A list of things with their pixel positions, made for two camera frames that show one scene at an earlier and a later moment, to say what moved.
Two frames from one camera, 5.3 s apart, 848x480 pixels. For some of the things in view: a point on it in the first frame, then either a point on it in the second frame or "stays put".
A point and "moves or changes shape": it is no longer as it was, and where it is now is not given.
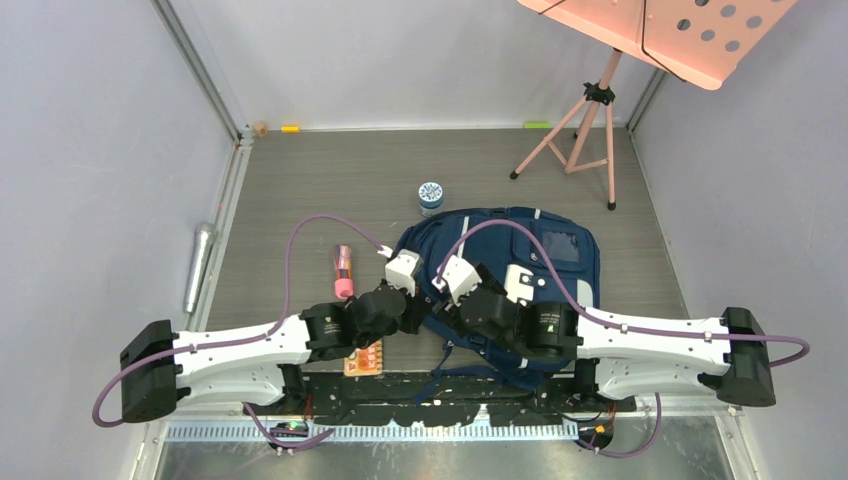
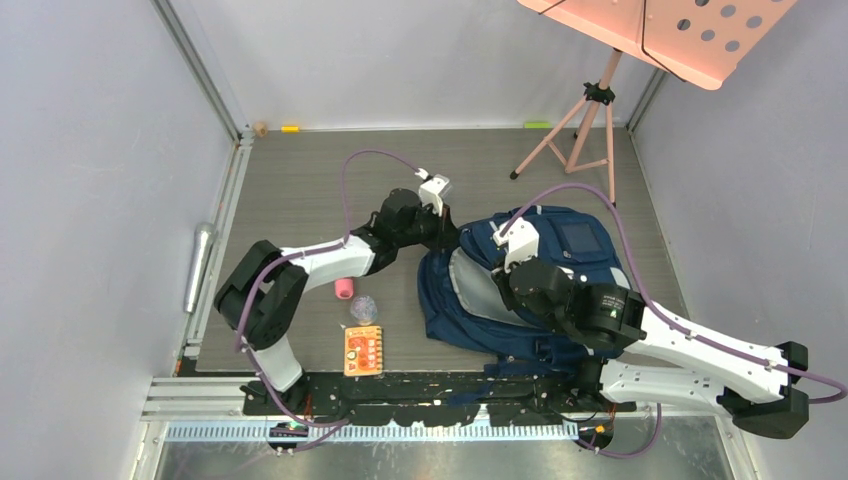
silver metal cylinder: [203, 240] stays put
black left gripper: [416, 310] → [443, 230]
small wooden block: [260, 129] stays put
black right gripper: [450, 310] → [499, 277]
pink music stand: [704, 42] stays put
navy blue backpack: [544, 259] moves or changes shape
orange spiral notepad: [367, 360] stays put
